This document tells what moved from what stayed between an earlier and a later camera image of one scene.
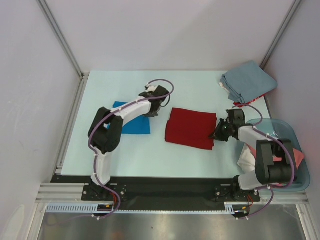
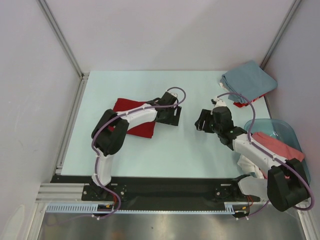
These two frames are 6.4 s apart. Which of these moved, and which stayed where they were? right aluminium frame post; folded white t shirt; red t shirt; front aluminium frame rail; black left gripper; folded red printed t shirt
Moved: red t shirt; black left gripper
Stayed: front aluminium frame rail; folded white t shirt; folded red printed t shirt; right aluminium frame post
